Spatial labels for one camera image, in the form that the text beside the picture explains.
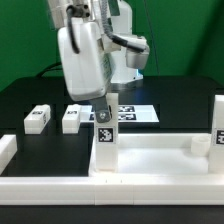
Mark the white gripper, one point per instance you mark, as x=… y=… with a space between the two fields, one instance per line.
x=87 y=74

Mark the white desk top tray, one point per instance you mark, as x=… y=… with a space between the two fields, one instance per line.
x=165 y=154

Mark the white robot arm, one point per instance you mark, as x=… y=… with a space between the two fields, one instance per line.
x=129 y=52

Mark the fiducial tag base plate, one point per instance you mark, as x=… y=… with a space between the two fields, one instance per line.
x=126 y=113

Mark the white U-shaped border fence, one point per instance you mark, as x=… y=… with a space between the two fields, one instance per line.
x=107 y=190

